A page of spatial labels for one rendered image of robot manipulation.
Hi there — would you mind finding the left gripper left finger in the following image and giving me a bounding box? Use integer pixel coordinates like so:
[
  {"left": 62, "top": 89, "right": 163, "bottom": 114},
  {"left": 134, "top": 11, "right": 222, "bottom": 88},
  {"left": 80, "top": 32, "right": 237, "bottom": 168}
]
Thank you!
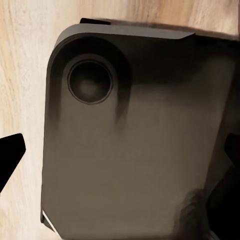
[{"left": 0, "top": 133, "right": 26, "bottom": 193}]

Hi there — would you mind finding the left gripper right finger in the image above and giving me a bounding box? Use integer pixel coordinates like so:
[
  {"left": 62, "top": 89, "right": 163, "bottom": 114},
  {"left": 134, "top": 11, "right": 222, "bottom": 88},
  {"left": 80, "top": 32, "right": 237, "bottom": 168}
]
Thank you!
[{"left": 224, "top": 132, "right": 240, "bottom": 173}]

